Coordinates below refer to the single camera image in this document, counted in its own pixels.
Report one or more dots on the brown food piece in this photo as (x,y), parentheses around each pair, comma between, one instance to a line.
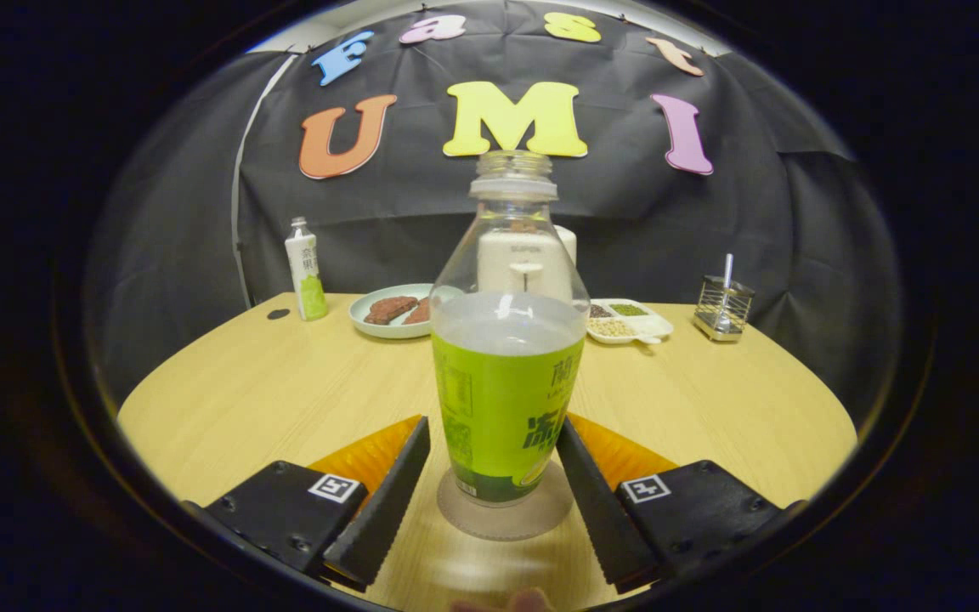
(387,309)
(420,313)

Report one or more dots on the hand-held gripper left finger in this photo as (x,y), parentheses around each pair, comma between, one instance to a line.
(387,510)

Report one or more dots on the clear juice bottle green label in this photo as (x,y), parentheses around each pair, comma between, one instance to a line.
(506,399)

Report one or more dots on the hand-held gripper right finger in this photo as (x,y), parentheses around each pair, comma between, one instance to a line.
(600,510)

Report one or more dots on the white divided snack tray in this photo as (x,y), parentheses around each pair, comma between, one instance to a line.
(630,327)

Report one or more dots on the small white green bottle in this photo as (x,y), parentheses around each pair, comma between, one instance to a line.
(307,272)

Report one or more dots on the round brown coaster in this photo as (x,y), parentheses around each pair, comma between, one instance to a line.
(506,523)

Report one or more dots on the wooden table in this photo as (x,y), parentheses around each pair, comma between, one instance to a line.
(285,391)

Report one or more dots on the cream toaster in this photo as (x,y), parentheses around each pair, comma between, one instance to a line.
(568,242)

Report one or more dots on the white straw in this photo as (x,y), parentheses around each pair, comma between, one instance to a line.
(728,268)

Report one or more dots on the pale green plate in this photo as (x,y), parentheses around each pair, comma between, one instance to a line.
(370,330)

